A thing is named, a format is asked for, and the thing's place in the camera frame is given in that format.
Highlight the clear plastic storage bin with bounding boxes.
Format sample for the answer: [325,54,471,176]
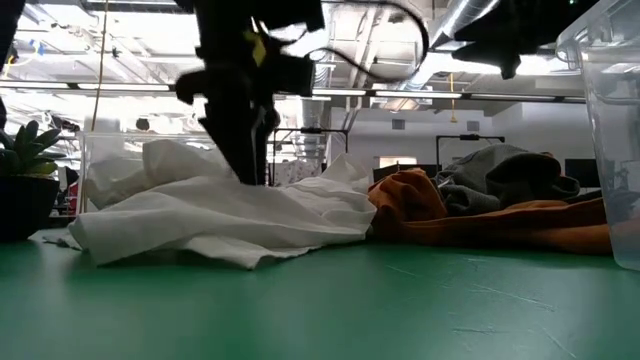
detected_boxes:
[78,130,229,215]
[554,0,640,272]

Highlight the silver ventilation duct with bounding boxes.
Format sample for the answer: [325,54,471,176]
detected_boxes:
[299,64,331,166]
[394,0,501,109]

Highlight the black metal stand frame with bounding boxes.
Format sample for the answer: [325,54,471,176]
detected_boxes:
[271,127,350,187]
[435,133,506,174]

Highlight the yellow hanging cord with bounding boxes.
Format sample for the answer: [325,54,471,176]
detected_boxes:
[448,72,459,124]

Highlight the plain white towel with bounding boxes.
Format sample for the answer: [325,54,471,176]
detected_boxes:
[67,153,377,270]

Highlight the patterned white cloth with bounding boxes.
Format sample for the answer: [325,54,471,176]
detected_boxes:
[273,158,324,187]

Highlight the yellow label tag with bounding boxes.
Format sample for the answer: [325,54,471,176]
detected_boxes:
[243,29,268,67]

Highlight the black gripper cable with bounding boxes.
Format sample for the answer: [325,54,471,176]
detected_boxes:
[307,0,431,84]

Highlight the potted succulent plant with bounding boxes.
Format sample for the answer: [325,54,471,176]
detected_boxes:
[0,119,67,242]

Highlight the long ceiling light bar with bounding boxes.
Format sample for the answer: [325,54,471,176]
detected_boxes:
[0,79,586,104]

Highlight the dark grey towel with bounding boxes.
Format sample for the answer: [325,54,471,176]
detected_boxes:
[434,143,582,217]

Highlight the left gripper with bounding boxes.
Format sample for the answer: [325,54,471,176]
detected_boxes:
[174,0,326,186]

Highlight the black background monitor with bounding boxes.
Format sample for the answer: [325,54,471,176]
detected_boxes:
[564,158,601,189]

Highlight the orange towel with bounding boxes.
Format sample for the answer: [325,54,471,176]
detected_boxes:
[367,167,614,256]

